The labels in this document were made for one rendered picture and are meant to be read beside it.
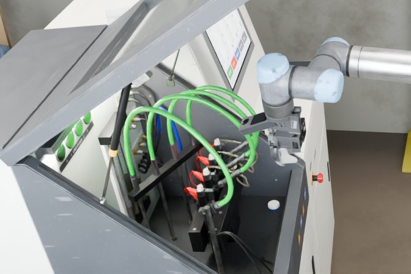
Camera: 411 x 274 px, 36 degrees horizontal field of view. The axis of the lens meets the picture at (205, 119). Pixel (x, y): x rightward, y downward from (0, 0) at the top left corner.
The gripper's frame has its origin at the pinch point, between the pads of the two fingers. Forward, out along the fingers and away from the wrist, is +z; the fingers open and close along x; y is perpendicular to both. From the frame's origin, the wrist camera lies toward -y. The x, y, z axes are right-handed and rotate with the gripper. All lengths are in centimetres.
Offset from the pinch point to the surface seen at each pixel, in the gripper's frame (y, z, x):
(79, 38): -68, -19, 25
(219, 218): -21.0, 25.4, -3.8
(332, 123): -26, 162, 169
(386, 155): 10, 160, 145
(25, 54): -81, -21, 14
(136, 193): -44.1, 13.5, -7.5
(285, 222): -1.7, 28.3, 0.2
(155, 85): -49, 3, 28
